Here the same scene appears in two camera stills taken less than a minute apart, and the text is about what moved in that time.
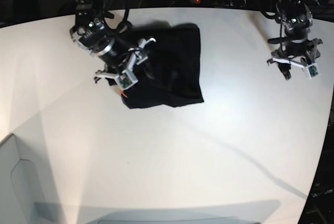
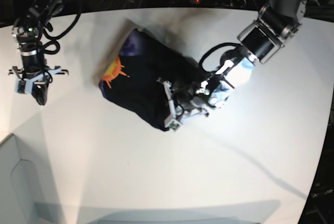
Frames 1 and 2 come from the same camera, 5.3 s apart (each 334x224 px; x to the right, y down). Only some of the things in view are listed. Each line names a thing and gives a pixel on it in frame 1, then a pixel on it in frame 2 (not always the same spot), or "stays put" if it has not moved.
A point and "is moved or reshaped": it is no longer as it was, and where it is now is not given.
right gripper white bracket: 302,54 → 170,121
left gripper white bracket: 120,63 → 24,83
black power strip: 214,0 stays put
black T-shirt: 171,77 is moved or reshaped
